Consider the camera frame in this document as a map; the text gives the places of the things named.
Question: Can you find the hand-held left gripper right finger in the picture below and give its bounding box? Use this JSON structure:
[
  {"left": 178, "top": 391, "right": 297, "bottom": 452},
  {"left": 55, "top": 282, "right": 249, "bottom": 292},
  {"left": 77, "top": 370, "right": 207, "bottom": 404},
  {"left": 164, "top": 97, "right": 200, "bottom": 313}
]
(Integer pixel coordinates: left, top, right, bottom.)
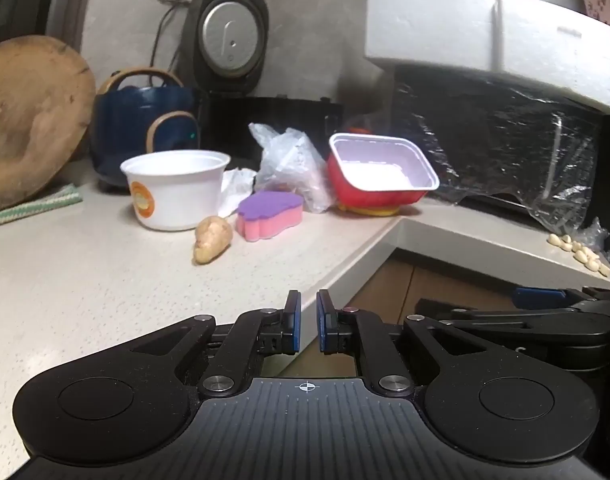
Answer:
[{"left": 316, "top": 288, "right": 487, "bottom": 399}]

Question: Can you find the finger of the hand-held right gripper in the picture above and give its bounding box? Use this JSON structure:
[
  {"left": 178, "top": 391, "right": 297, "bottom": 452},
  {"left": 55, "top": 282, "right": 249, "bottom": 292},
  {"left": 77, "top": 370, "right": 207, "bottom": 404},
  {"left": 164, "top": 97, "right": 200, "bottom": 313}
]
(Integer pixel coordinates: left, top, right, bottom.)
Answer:
[
  {"left": 415, "top": 298, "right": 610, "bottom": 345},
  {"left": 514, "top": 286, "right": 610, "bottom": 312}
]

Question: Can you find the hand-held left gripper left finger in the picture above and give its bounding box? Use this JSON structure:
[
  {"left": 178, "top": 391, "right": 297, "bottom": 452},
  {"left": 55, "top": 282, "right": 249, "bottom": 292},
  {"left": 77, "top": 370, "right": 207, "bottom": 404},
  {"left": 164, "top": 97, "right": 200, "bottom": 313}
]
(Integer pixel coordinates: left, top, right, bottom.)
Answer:
[{"left": 129, "top": 289, "right": 302, "bottom": 397}]

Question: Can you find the red plastic tray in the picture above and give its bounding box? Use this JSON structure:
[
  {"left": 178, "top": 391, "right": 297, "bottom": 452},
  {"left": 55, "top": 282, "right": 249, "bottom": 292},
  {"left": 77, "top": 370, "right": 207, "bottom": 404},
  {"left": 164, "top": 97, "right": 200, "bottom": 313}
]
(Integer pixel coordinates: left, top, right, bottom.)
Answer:
[{"left": 327, "top": 132, "right": 440, "bottom": 210}]

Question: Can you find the white paper bowl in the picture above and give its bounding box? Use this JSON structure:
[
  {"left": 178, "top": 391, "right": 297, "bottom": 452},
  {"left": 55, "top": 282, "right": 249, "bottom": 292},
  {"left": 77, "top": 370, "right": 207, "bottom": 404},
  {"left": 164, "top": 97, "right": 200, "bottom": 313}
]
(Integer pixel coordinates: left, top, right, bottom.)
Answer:
[{"left": 120, "top": 150, "right": 232, "bottom": 232}]

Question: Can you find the pile of garlic cloves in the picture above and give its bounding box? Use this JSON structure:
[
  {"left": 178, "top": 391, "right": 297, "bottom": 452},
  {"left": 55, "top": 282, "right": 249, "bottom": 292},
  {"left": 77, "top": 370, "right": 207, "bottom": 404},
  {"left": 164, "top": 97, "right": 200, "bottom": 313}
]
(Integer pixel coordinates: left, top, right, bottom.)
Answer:
[{"left": 547, "top": 232, "right": 610, "bottom": 277}]

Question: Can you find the clear plastic cover sheet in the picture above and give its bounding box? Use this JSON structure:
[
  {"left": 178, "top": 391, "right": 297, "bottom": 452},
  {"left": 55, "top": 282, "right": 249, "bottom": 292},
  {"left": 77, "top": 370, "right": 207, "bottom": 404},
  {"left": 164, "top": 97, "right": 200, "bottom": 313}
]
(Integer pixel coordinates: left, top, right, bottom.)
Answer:
[{"left": 389, "top": 72, "right": 610, "bottom": 253}]

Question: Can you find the purple pink sponge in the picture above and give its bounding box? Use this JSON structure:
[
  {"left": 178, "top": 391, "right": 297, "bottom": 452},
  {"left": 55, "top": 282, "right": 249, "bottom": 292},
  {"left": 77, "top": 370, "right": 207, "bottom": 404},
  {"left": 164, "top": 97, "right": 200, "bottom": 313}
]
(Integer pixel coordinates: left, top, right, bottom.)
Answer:
[{"left": 236, "top": 191, "right": 305, "bottom": 242}]

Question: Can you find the potato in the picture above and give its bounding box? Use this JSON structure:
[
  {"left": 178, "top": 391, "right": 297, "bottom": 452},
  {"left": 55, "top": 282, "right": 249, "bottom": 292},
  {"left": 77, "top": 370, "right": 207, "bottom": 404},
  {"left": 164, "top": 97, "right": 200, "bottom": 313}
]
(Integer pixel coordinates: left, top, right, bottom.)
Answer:
[{"left": 193, "top": 216, "right": 234, "bottom": 265}]

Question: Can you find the clear plastic bag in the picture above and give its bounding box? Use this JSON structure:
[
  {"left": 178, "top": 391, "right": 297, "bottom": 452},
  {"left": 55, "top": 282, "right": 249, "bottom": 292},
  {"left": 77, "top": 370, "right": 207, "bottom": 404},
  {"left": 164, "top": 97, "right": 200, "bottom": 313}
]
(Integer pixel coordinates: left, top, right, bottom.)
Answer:
[{"left": 248, "top": 122, "right": 334, "bottom": 214}]

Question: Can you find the white foam box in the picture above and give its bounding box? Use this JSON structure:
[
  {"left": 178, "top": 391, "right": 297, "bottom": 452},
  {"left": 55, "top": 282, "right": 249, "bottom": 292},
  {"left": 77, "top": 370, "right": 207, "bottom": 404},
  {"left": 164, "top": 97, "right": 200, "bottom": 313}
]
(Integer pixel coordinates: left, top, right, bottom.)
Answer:
[
  {"left": 492, "top": 0, "right": 610, "bottom": 117},
  {"left": 363, "top": 0, "right": 501, "bottom": 74}
]

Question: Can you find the green white striped cloth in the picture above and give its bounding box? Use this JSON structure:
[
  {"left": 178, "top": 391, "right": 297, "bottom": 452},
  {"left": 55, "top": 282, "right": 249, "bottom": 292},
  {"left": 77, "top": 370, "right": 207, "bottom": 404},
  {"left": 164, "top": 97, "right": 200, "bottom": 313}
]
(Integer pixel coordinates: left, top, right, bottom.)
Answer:
[{"left": 0, "top": 183, "right": 84, "bottom": 231}]

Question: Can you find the black rice cooker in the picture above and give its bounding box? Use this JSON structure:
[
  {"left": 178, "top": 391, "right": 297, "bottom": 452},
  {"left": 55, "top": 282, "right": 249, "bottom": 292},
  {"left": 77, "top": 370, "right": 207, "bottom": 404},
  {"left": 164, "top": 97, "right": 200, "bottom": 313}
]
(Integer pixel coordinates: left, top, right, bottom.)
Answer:
[{"left": 192, "top": 0, "right": 347, "bottom": 171}]

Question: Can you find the round wooden cutting board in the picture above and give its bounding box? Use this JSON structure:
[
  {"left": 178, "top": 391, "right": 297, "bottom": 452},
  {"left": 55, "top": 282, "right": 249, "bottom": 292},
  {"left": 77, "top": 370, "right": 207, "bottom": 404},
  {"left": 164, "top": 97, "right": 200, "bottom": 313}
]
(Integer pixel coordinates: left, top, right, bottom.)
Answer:
[{"left": 0, "top": 35, "right": 96, "bottom": 215}]

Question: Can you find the blue cooker with wooden handle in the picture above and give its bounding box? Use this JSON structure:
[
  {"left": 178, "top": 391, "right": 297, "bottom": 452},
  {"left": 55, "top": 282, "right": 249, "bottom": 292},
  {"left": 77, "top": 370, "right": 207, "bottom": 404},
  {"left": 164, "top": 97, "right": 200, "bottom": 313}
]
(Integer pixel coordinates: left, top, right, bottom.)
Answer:
[{"left": 90, "top": 67, "right": 202, "bottom": 192}]

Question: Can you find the black power cable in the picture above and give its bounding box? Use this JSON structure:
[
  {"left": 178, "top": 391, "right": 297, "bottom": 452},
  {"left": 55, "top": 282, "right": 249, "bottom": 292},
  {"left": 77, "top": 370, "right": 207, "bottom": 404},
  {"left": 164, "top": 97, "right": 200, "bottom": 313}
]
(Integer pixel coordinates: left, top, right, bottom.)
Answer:
[{"left": 152, "top": 0, "right": 186, "bottom": 75}]

